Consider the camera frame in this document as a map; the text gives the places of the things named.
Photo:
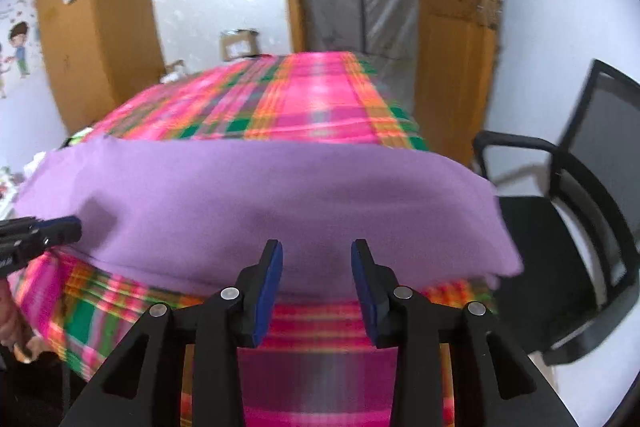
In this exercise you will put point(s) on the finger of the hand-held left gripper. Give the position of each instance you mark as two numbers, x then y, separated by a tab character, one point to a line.
50	232

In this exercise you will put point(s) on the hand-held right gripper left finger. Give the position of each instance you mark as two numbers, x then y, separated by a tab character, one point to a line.
267	292

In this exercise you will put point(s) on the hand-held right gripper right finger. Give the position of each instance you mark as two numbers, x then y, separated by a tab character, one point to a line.
364	292

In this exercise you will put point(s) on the purple fleece towel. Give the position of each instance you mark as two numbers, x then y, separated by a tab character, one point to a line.
250	207

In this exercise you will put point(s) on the person's left hand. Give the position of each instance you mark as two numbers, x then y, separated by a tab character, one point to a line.
10	322

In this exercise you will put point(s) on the black office chair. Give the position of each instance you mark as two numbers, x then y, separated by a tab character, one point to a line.
550	257

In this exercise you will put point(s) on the pink plaid bed sheet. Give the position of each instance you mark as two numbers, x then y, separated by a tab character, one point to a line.
300	97

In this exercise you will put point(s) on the white box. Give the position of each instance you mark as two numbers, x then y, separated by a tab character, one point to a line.
174	71

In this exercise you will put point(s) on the wooden wardrobe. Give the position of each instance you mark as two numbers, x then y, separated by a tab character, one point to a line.
100	32

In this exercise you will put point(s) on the cardboard box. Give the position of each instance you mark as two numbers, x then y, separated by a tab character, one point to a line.
240	46

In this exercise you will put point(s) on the cartoon wall sticker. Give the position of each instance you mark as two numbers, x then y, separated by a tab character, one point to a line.
17	47

